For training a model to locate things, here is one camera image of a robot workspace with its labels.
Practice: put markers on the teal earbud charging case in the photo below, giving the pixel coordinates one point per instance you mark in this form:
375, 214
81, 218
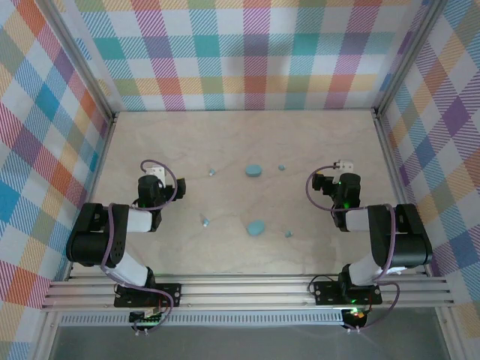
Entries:
253, 170
256, 227

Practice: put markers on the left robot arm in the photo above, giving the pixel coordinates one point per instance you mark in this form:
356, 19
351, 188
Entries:
90, 247

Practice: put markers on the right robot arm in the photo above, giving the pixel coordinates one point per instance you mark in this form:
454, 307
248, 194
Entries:
408, 247

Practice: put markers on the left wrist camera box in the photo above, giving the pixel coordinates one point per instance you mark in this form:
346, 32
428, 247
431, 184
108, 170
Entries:
156, 173

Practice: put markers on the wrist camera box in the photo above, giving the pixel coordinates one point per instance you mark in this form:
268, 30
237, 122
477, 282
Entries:
344, 165
156, 173

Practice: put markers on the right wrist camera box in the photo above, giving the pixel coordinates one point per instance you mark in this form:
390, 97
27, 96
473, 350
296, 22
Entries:
344, 165

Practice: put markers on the aluminium table side rail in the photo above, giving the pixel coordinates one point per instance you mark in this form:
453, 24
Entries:
393, 168
100, 165

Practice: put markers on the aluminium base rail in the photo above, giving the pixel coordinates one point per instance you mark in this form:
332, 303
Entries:
243, 292

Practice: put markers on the aluminium frame post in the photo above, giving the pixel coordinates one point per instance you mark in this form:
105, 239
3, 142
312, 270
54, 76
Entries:
408, 56
80, 63

